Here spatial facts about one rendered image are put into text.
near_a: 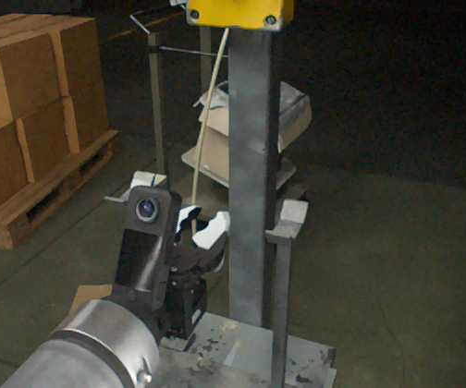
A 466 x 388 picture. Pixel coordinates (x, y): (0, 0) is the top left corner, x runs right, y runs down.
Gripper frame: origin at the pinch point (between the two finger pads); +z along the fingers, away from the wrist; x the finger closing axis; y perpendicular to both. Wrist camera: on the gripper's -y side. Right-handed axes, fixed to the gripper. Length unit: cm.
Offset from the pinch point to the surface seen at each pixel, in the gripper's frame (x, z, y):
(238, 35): -1.8, 14.2, -17.8
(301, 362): 11.0, 9.4, 30.4
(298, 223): 10.8, 0.6, -0.4
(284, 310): 10.5, -1.8, 10.8
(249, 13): 1.6, 8.8, -21.5
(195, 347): -5.8, 6.0, 30.4
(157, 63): -89, 145, 26
